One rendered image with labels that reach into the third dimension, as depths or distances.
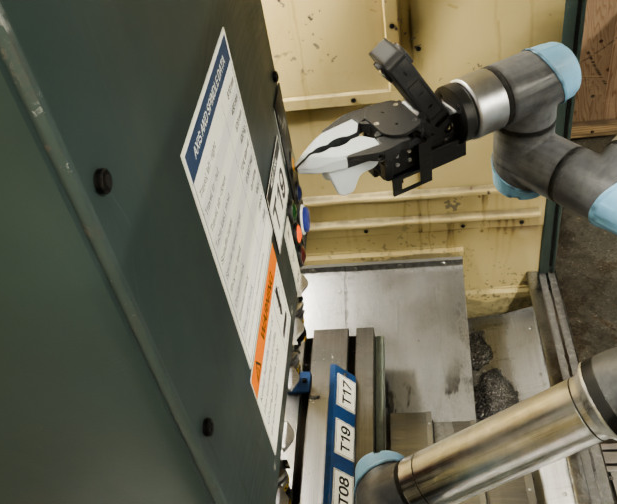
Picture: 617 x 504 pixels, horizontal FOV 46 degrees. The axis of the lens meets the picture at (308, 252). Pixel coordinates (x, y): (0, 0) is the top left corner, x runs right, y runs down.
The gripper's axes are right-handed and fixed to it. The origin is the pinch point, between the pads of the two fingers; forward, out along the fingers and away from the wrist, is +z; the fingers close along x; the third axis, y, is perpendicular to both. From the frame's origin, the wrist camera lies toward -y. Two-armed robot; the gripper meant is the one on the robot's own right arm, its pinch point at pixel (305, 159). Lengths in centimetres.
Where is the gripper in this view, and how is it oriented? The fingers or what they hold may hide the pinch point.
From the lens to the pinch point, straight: 79.5
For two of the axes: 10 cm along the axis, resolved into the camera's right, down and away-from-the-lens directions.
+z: -8.9, 4.0, -2.3
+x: -4.4, -5.6, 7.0
